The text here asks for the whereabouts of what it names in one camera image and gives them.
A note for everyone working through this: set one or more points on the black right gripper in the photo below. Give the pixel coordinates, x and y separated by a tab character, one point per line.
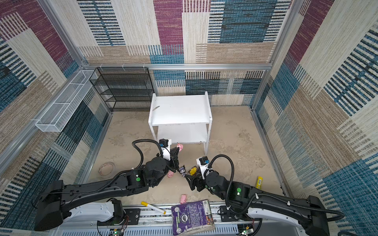
193	184

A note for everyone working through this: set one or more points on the yellow white marker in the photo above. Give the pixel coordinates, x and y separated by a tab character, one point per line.
162	211

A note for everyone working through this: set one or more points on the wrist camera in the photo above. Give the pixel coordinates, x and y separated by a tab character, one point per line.
165	147
203	163

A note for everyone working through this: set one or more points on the black wire mesh shelf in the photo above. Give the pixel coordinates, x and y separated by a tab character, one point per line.
124	88

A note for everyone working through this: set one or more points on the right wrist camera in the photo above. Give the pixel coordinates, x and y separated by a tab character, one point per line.
203	163

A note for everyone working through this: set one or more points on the yellow toy figure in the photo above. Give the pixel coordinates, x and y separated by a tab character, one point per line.
193	171

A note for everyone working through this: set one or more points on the clear tape roll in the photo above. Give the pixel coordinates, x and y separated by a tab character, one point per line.
106	169

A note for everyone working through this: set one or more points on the white two-tier shelf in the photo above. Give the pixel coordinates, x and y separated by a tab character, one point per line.
184	119

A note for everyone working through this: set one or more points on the white wire mesh basket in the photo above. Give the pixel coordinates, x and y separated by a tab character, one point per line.
58	114

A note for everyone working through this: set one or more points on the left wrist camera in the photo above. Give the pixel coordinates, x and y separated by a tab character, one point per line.
165	147

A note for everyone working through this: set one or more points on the purple toy package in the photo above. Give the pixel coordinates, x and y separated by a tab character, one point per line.
192	218

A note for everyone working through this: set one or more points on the pink pig toy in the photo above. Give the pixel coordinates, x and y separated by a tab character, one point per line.
170	174
180	147
183	199

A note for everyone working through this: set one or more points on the yellow small bottle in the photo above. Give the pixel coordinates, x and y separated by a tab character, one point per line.
259	182

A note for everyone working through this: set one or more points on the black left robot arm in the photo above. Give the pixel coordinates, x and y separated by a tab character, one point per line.
57	200

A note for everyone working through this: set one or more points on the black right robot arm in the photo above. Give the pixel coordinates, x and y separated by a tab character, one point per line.
244	202

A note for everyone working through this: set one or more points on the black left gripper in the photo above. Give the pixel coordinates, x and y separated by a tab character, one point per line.
173	159

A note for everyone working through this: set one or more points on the black purple Kuromi figurine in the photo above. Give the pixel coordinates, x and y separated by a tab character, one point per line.
182	171

